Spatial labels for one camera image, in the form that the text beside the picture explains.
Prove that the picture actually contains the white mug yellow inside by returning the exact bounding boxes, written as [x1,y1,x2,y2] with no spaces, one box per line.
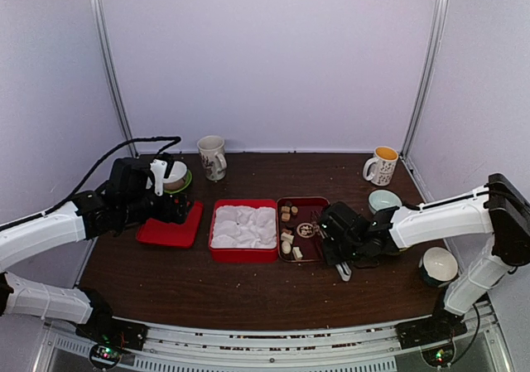
[363,146,399,186]

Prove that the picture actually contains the red chocolate tray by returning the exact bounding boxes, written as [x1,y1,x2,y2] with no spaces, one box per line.
[277,196,330,263]

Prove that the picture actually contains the red tin box base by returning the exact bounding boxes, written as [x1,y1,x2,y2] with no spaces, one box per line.
[208,199,279,263]

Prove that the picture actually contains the light blue patterned bowl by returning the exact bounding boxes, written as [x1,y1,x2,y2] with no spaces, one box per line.
[368,190,402,214]

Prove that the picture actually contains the white paper cupcake liners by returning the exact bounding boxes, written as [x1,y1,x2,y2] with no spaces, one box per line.
[210,205,277,250]

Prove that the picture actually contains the white round chocolate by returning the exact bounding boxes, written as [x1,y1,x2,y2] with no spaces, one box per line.
[281,241,292,254]

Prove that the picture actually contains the tall white patterned mug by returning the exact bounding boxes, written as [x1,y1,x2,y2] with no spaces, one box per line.
[197,135,228,181]

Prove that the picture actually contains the front aluminium rail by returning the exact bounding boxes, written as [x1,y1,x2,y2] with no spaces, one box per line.
[32,301,514,372]

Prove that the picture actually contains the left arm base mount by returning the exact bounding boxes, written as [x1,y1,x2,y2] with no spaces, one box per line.
[75,318,148,350]

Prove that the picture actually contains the red tin lid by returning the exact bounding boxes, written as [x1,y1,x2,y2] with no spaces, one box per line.
[136,201,204,249]

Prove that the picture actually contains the metal serving tongs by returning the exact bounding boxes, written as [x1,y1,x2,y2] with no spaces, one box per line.
[316,206,352,282]

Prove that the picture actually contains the green saucer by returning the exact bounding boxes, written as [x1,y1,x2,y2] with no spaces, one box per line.
[163,170,192,194]

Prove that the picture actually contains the left aluminium frame post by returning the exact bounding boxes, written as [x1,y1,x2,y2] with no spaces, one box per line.
[90,0,133,140]

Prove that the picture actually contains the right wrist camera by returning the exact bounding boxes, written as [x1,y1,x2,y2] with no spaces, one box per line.
[318,201,369,239]

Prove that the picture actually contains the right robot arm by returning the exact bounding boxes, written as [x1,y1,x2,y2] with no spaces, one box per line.
[318,173,529,341]

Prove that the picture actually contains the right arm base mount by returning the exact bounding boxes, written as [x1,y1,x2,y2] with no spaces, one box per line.
[395,317,468,350]

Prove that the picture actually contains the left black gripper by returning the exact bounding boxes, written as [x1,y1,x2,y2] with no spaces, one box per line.
[120,191,194,225]

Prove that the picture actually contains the aluminium frame post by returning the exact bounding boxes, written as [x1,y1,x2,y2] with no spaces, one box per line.
[401,0,450,161]
[90,0,133,140]

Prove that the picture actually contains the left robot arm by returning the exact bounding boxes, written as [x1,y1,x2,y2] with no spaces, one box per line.
[1,191,193,342]

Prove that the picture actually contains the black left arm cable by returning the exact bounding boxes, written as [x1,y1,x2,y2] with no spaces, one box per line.
[45,136,183,215]

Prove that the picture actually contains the right aluminium frame post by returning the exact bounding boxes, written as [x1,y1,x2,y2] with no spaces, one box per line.
[401,0,450,161]

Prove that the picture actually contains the dark bowl white inside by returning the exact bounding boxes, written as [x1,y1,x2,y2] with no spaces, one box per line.
[418,247,459,288]

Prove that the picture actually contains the white bowl on saucer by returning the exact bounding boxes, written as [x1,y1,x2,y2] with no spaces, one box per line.
[163,161,188,191]

